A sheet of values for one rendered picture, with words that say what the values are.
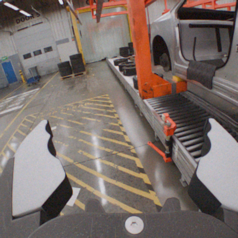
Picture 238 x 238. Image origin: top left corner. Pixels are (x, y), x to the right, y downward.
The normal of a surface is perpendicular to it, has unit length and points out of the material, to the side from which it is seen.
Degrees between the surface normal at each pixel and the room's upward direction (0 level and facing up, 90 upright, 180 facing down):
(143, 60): 90
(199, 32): 87
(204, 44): 87
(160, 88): 90
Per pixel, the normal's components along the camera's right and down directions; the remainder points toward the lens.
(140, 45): 0.15, 0.47
